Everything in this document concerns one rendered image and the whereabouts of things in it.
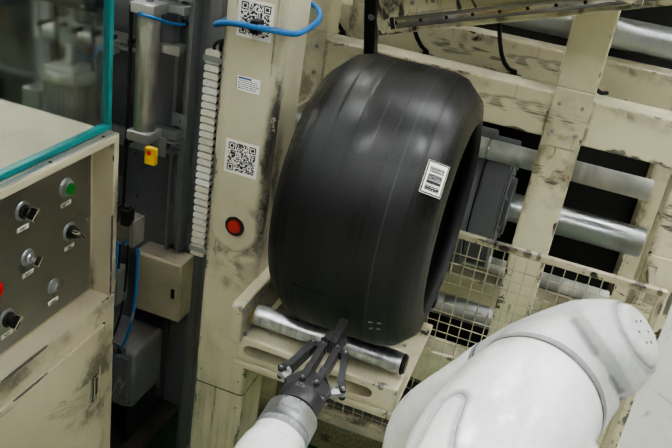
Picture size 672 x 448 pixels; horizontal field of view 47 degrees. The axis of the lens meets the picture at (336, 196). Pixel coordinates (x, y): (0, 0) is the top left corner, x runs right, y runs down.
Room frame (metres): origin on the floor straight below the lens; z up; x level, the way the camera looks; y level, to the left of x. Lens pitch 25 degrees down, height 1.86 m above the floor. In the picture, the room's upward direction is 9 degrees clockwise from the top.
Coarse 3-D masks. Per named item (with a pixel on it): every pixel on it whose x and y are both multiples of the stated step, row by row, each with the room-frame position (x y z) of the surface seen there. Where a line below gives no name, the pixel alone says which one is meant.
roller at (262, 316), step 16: (256, 320) 1.38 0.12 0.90; (272, 320) 1.37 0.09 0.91; (288, 320) 1.37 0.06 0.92; (288, 336) 1.36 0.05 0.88; (304, 336) 1.35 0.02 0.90; (320, 336) 1.34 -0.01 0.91; (352, 352) 1.32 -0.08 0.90; (368, 352) 1.31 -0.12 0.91; (384, 352) 1.31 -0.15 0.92; (400, 352) 1.32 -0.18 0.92; (384, 368) 1.30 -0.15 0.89; (400, 368) 1.29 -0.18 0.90
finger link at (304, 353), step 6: (312, 342) 1.15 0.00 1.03; (306, 348) 1.13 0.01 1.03; (300, 354) 1.12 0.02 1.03; (306, 354) 1.13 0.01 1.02; (312, 354) 1.15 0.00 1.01; (288, 360) 1.10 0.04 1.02; (294, 360) 1.10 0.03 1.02; (300, 360) 1.11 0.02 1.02; (282, 366) 1.08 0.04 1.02; (294, 366) 1.10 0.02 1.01
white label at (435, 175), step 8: (432, 160) 1.25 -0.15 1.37; (432, 168) 1.24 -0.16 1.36; (440, 168) 1.25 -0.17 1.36; (448, 168) 1.25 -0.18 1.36; (424, 176) 1.23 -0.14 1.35; (432, 176) 1.24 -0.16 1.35; (440, 176) 1.24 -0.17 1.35; (424, 184) 1.23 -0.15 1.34; (432, 184) 1.23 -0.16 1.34; (440, 184) 1.23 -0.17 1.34; (424, 192) 1.22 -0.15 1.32; (432, 192) 1.22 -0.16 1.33; (440, 192) 1.23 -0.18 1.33
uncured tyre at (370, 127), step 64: (384, 64) 1.47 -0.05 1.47; (320, 128) 1.31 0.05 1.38; (384, 128) 1.30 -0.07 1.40; (448, 128) 1.32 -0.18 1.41; (320, 192) 1.24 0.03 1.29; (384, 192) 1.22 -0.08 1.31; (448, 192) 1.28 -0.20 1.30; (320, 256) 1.21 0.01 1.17; (384, 256) 1.18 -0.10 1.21; (448, 256) 1.56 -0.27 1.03; (320, 320) 1.27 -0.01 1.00; (384, 320) 1.20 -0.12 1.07
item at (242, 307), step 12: (264, 276) 1.48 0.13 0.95; (252, 288) 1.42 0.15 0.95; (264, 288) 1.45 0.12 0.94; (240, 300) 1.37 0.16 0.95; (252, 300) 1.39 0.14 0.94; (264, 300) 1.46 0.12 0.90; (276, 300) 1.53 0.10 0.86; (240, 312) 1.35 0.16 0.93; (240, 324) 1.35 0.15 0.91; (252, 324) 1.40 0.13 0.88; (240, 336) 1.35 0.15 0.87
